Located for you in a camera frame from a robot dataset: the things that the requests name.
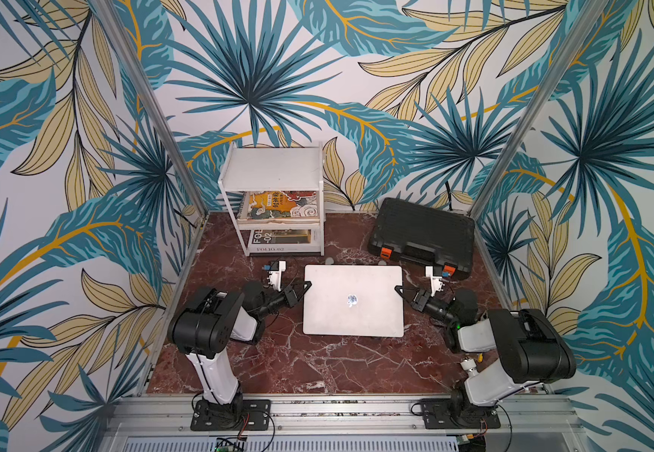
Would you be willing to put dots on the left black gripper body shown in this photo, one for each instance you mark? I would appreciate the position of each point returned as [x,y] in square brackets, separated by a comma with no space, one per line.
[279,302]

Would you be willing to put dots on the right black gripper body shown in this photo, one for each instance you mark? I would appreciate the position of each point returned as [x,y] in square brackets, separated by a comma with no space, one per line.
[421,300]

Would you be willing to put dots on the silver laptop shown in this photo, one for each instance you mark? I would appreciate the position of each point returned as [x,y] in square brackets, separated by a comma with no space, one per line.
[353,301]

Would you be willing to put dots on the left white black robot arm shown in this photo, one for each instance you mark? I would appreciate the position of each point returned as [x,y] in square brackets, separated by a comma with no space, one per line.
[202,330]

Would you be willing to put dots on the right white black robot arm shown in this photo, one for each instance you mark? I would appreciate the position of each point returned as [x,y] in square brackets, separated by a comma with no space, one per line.
[507,352]

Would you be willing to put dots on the grey folding laptop stand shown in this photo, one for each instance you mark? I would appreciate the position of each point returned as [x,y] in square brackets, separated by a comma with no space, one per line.
[329,261]

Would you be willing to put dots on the black plastic tool case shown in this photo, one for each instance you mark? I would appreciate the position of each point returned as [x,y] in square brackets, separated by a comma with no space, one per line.
[426,236]

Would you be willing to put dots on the white folio book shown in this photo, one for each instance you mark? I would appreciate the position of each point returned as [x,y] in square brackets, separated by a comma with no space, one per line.
[283,241]

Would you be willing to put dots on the small white plastic piece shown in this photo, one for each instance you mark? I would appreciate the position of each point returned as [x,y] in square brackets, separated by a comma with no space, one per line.
[469,366]

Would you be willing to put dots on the orange illustrated magazine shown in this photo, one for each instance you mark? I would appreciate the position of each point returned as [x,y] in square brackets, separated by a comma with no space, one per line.
[277,204]

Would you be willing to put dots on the white three-tier shelf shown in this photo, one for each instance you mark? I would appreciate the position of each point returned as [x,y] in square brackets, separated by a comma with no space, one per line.
[250,169]

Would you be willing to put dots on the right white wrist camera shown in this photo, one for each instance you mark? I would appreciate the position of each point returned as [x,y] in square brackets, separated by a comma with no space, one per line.
[439,276]

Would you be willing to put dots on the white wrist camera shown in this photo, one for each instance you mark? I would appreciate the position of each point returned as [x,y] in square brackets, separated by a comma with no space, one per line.
[275,270]
[439,276]

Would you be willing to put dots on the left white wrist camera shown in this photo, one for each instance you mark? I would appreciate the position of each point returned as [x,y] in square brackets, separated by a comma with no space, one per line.
[275,270]

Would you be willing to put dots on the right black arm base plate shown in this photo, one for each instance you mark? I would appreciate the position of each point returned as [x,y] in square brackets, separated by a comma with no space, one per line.
[446,414]

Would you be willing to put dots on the left aluminium corner post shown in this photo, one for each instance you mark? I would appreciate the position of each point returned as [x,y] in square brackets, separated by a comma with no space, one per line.
[116,32]

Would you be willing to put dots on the aluminium corner post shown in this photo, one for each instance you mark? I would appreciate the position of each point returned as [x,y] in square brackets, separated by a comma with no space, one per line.
[565,55]
[116,32]

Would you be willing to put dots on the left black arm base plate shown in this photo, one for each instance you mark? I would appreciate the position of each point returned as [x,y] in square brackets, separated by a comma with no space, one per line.
[250,415]

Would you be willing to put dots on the aluminium front rail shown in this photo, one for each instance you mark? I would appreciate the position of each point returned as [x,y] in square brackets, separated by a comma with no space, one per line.
[346,423]

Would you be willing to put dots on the right aluminium corner post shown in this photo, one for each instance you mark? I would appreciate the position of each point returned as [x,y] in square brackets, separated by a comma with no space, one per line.
[565,55]

